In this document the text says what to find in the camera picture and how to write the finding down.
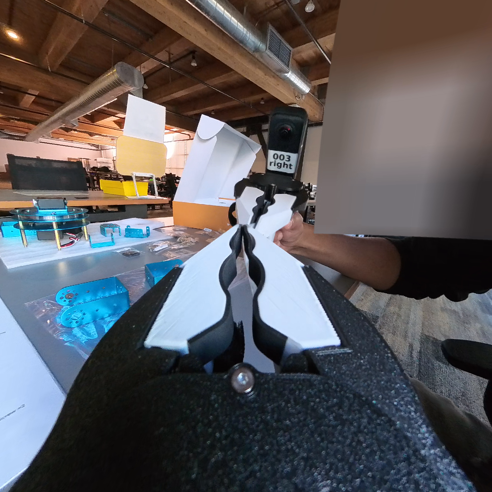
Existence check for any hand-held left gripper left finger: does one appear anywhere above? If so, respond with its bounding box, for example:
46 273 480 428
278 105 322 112
144 225 247 366

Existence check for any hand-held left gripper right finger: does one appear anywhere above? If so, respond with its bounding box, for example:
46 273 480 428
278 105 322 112
243 226 342 366

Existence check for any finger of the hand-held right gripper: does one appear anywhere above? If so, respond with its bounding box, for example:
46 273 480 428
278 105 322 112
235 186 270 227
254 192 297 240

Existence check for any person's right forearm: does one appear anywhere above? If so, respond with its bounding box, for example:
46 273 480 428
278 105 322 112
302 234 492 302

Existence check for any grey desk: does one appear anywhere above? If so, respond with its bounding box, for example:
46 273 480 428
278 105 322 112
0 215 360 389

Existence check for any person's right hand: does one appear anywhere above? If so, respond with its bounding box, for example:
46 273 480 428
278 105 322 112
273 211 308 254

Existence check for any open white orange cardboard box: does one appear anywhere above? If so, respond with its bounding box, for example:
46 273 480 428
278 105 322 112
172 114 263 231

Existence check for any pile of small screw bags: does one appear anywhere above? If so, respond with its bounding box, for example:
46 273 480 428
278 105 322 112
146 227 231 263

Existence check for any clear acrylic stand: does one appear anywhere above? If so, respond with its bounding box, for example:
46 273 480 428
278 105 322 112
131 173 158 199

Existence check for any yellow board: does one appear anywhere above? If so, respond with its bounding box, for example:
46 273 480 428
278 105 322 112
115 135 168 177

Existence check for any white foam sheet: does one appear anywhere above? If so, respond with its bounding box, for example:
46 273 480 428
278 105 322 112
0 216 174 270

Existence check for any yellow plastic bin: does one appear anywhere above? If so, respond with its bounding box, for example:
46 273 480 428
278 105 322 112
99 178 150 197

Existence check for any white paper card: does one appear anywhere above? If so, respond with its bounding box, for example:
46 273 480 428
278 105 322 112
123 94 167 143

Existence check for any wooden edged table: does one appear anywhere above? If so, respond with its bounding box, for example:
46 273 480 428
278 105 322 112
0 188 170 213

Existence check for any clear plastic bag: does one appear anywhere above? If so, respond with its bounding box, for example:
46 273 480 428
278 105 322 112
25 275 133 348

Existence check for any robot turntable base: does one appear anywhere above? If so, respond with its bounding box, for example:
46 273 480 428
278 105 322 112
9 197 91 251

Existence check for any white assembly manual booklet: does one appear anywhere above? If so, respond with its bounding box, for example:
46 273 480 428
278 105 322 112
0 298 67 489

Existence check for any black screen panel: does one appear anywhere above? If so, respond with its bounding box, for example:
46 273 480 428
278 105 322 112
7 154 89 191

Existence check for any silver air duct with vent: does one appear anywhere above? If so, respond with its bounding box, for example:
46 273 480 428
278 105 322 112
186 0 313 96

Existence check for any silver round air duct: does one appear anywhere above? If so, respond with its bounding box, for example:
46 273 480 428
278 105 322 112
24 61 145 144

